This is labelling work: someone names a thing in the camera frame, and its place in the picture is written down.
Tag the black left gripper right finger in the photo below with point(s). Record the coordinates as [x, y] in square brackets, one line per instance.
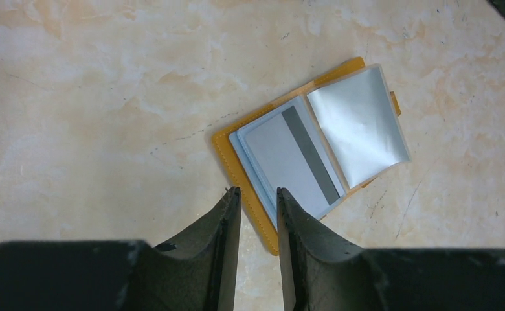
[324, 271]

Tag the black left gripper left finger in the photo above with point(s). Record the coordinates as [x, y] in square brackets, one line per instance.
[193, 270]

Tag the white card with black stripe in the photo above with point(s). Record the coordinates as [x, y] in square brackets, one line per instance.
[283, 149]

